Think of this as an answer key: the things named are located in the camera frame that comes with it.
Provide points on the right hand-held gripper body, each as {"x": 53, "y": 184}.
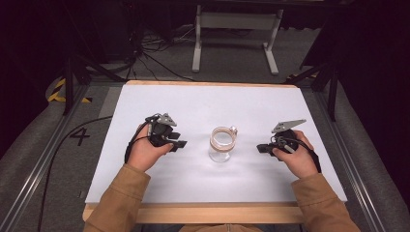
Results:
{"x": 285, "y": 135}

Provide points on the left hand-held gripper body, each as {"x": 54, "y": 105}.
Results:
{"x": 159, "y": 130}

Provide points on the clear glass jar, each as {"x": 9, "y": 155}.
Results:
{"x": 222, "y": 143}

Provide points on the person's right hand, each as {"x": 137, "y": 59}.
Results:
{"x": 296, "y": 158}

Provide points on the person's left hand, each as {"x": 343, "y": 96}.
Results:
{"x": 146, "y": 153}

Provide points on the black tripod stand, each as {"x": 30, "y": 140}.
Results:
{"x": 325, "y": 80}
{"x": 77, "y": 74}

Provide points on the yellow black hazard tape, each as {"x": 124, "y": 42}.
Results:
{"x": 61, "y": 93}

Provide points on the aluminium rail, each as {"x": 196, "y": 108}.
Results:
{"x": 35, "y": 164}
{"x": 351, "y": 161}

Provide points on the white metal stand frame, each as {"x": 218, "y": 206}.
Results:
{"x": 235, "y": 35}

